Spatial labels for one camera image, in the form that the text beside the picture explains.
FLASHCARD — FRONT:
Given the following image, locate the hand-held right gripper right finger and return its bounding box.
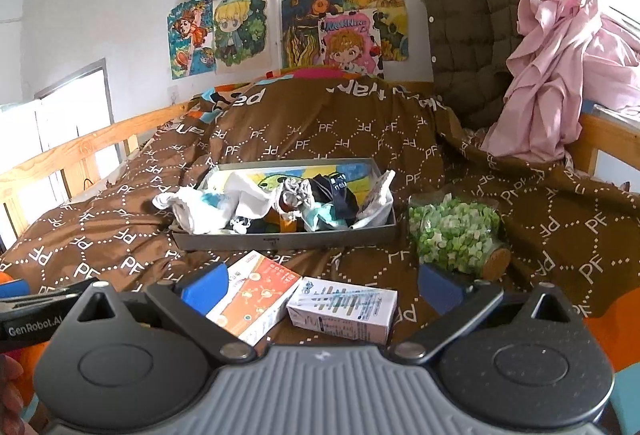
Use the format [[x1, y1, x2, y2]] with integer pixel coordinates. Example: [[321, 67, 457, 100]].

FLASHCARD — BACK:
[[390, 263, 583, 364]]

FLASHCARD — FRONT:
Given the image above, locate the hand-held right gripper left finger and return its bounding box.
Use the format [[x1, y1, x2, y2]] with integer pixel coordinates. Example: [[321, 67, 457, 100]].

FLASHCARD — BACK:
[[74, 262, 258, 363]]

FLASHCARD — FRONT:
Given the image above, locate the grey box with frog drawing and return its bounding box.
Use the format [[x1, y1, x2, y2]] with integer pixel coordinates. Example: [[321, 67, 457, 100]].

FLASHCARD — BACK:
[[170, 157, 399, 252]]

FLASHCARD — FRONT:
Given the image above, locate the clear plastic packet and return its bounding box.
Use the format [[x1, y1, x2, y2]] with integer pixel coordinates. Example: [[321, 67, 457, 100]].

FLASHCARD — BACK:
[[356, 170, 397, 229]]

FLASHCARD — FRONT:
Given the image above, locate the grey drawstring pouch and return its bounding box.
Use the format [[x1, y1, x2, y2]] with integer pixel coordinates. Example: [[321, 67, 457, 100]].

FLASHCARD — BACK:
[[277, 178, 314, 222]]

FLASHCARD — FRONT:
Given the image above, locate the dark navy cloth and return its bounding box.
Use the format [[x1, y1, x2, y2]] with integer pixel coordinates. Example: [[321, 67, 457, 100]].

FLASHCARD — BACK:
[[300, 172, 362, 230]]

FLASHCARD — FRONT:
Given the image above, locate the person's left hand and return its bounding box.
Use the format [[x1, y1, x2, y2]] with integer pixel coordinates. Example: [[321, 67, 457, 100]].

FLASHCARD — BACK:
[[0, 355, 34, 435]]

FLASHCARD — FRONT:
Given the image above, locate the orange white carton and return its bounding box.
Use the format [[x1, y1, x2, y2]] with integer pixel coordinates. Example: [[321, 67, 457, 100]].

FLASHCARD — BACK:
[[205, 250, 303, 347]]

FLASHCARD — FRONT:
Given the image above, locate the jar of green pieces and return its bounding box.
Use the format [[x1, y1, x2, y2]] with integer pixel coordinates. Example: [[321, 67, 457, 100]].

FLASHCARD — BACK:
[[407, 195, 512, 281]]

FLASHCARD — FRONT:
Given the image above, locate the white blue carton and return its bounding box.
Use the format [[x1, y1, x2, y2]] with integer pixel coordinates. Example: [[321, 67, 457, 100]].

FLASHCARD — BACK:
[[286, 277, 399, 346]]

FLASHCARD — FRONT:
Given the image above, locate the window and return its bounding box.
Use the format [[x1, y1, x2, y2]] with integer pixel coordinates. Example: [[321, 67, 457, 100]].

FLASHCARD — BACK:
[[0, 58, 115, 217]]

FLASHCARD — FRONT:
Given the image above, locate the brown printed blanket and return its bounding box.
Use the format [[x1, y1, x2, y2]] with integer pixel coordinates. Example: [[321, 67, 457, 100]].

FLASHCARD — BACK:
[[0, 75, 640, 375]]

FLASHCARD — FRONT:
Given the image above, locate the wooden bed footboard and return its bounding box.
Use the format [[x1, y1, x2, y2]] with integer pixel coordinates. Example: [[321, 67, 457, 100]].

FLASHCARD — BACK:
[[564, 112, 640, 197]]

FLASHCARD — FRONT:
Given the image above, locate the pink crumpled garment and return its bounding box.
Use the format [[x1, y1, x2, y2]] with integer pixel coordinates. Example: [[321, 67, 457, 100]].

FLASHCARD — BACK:
[[481, 0, 640, 164]]

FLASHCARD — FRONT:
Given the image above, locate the pink orange pillow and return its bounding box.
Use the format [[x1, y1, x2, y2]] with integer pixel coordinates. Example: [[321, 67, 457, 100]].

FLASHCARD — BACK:
[[265, 66, 357, 80]]

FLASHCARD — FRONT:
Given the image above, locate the white shelf board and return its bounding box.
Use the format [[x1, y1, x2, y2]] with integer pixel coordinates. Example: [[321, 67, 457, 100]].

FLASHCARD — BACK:
[[592, 102, 640, 126]]

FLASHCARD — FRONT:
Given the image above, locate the brown quilted jacket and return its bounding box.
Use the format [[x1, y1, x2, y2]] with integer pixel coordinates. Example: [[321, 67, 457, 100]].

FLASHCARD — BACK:
[[422, 0, 587, 129]]

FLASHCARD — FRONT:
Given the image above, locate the wooden bed guard rail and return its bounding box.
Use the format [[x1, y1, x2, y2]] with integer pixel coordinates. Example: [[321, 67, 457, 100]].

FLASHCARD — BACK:
[[0, 102, 197, 227]]

